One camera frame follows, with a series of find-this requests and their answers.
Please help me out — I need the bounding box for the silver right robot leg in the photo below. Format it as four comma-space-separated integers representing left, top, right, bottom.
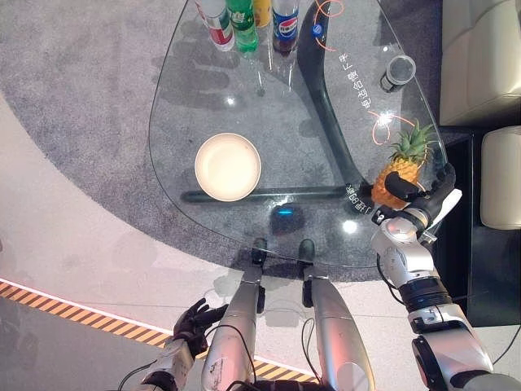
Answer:
301, 271, 378, 391

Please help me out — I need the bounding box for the green soda bottle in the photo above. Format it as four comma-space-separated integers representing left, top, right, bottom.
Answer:
225, 0, 261, 55

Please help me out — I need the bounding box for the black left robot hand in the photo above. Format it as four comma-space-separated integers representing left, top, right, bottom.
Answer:
173, 298, 229, 358

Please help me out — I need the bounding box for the dark robot foot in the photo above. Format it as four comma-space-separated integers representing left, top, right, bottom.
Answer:
297, 239, 317, 266
250, 238, 269, 266

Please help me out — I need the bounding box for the red white soda bottle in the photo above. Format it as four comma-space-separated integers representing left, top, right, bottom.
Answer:
194, 0, 236, 53

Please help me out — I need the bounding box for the silver left robot leg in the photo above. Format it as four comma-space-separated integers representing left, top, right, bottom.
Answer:
200, 268, 266, 391

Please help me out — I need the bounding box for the cream sofa cushion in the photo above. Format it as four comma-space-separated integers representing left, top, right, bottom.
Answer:
479, 125, 521, 231

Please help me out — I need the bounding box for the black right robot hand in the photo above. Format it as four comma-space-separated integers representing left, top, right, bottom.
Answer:
384, 162, 463, 232

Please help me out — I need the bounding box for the dark cup with grey lid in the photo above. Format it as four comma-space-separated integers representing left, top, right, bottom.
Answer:
380, 54, 417, 94

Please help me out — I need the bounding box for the cream sofa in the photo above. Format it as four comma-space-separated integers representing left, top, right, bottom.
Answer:
439, 0, 521, 127

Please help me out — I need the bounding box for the black side table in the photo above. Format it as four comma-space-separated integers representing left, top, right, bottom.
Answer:
431, 126, 521, 327

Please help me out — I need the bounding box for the glass table top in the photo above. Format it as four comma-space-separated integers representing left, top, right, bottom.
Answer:
148, 0, 449, 269

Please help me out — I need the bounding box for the grey carpet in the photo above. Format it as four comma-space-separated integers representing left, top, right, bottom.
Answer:
0, 0, 444, 282

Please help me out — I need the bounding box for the blue label cola bottle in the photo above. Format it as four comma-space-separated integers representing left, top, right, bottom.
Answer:
271, 0, 302, 57

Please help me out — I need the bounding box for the yellow black hazard tape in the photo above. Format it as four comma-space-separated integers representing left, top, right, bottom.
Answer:
0, 280, 318, 384

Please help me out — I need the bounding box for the dark left robot foot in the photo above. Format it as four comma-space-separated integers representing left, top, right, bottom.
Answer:
250, 238, 269, 266

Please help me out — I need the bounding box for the yellow pineapple with green crown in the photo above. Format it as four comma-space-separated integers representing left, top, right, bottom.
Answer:
370, 119, 436, 207

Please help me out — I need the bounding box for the cream round plate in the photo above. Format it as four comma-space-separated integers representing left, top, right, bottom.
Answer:
194, 132, 262, 203

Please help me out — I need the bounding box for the silver robot leg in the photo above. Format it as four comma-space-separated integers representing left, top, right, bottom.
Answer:
301, 271, 378, 391
200, 268, 266, 391

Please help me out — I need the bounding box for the black curved table frame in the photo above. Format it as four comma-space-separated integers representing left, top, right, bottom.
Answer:
180, 0, 374, 204

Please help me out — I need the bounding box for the dark right robot foot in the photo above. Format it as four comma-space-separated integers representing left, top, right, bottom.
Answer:
297, 239, 317, 266

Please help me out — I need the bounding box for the orange soda bottle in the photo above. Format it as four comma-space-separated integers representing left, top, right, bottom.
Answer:
252, 0, 273, 29

